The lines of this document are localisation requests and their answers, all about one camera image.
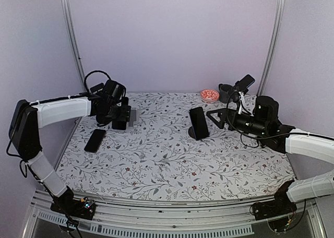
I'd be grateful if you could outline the black phone on tall stand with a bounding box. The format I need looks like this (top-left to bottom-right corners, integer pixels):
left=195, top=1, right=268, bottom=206
left=232, top=74, right=255, bottom=93

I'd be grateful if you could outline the black round-base phone stand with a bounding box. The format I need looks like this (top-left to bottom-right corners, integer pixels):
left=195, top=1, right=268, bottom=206
left=90, top=83, right=104, bottom=126

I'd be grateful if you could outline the dark grey cup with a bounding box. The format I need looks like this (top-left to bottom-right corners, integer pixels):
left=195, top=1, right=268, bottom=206
left=218, top=84, right=232, bottom=103

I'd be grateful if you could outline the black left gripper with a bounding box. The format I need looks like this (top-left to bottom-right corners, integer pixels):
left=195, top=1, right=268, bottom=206
left=101, top=102, right=132, bottom=122

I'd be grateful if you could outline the aluminium front rail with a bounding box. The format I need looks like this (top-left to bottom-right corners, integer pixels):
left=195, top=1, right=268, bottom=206
left=22, top=190, right=328, bottom=237

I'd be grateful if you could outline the floral patterned table mat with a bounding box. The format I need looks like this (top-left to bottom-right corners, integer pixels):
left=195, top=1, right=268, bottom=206
left=57, top=93, right=295, bottom=201

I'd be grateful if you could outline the aluminium frame post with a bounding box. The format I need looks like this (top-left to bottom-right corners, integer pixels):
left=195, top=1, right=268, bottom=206
left=256, top=0, right=285, bottom=96
left=61, top=0, right=87, bottom=92

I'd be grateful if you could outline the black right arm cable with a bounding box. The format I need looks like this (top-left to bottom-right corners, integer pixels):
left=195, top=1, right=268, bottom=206
left=225, top=90, right=314, bottom=148

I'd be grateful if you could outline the black phone with pink edge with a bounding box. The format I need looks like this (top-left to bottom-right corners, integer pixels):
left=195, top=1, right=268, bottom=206
left=84, top=129, right=106, bottom=153

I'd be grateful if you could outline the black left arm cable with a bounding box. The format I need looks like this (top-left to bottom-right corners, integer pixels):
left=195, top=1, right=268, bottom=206
left=83, top=70, right=112, bottom=94

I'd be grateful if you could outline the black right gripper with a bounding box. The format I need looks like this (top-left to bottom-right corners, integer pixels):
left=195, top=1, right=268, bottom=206
left=207, top=108, right=268, bottom=137

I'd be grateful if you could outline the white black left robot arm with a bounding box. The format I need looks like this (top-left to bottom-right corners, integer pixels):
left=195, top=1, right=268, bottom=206
left=8, top=79, right=131, bottom=220

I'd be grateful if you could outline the red white patterned bowl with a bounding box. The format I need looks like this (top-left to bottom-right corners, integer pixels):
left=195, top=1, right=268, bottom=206
left=200, top=89, right=219, bottom=103

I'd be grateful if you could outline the right aluminium frame post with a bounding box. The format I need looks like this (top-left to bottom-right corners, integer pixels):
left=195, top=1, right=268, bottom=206
left=256, top=0, right=285, bottom=96

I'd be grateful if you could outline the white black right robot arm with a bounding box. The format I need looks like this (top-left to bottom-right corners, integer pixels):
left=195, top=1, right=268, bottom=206
left=206, top=96, right=333, bottom=220

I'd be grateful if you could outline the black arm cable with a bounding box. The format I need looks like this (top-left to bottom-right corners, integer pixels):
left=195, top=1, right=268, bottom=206
left=225, top=90, right=314, bottom=148
left=83, top=70, right=112, bottom=94

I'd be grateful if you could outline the white flat phone stand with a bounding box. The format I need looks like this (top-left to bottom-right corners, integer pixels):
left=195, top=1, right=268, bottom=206
left=128, top=109, right=138, bottom=127

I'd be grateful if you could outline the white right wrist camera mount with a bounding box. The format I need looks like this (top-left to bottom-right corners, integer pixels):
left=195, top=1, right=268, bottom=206
left=238, top=91, right=248, bottom=114

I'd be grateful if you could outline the left aluminium frame post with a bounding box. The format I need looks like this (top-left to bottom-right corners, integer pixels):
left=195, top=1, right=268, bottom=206
left=61, top=0, right=87, bottom=92

